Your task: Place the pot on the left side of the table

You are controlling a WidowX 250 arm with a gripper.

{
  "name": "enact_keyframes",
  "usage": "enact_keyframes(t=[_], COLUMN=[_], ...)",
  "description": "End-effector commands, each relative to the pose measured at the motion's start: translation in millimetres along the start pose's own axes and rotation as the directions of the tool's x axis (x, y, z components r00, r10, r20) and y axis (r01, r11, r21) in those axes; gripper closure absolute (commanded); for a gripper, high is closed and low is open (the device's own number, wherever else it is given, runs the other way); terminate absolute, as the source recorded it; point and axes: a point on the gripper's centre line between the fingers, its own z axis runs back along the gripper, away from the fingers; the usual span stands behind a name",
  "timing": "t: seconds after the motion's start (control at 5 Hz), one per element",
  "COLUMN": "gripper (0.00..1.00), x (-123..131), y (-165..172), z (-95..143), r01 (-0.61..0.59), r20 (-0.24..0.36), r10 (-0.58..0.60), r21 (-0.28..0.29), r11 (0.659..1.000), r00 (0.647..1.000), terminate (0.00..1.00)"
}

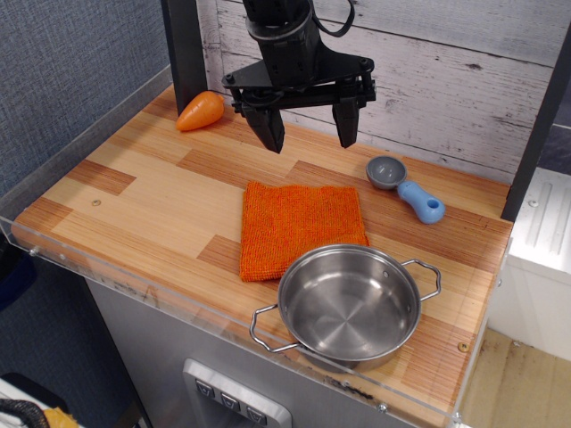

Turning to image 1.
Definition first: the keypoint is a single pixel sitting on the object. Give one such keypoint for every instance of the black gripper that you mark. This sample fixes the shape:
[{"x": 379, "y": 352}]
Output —
[{"x": 297, "y": 70}]

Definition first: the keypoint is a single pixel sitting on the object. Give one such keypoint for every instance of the orange knitted cloth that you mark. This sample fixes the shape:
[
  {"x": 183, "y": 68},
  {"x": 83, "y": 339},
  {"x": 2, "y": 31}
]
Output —
[{"x": 280, "y": 224}]

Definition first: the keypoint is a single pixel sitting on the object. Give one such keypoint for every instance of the stainless steel pot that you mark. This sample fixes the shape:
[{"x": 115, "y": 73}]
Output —
[{"x": 350, "y": 305}]

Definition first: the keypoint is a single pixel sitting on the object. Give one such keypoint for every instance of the yellow black object bottom left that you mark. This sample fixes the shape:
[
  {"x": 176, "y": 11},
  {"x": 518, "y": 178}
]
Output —
[{"x": 26, "y": 414}]

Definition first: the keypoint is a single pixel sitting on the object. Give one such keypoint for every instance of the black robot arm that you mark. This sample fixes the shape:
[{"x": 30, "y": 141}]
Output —
[{"x": 297, "y": 70}]

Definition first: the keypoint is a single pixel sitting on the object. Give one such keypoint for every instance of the blue grey toy scoop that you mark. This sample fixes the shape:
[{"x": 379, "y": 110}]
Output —
[{"x": 388, "y": 173}]

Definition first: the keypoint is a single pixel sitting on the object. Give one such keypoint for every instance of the white ridged side cabinet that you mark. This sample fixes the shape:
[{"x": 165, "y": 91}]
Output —
[{"x": 532, "y": 301}]

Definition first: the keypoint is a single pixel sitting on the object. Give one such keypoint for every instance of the orange plastic carrot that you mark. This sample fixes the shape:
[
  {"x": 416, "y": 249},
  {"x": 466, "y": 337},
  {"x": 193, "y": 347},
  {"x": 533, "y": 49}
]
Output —
[{"x": 204, "y": 110}]

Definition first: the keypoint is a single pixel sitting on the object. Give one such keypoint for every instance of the dark vertical post right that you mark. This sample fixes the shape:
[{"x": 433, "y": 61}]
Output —
[{"x": 552, "y": 99}]

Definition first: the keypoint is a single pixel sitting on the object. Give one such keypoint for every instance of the grey cabinet with dispenser panel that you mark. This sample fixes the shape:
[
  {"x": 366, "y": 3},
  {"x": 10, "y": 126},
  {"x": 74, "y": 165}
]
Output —
[{"x": 198, "y": 369}]

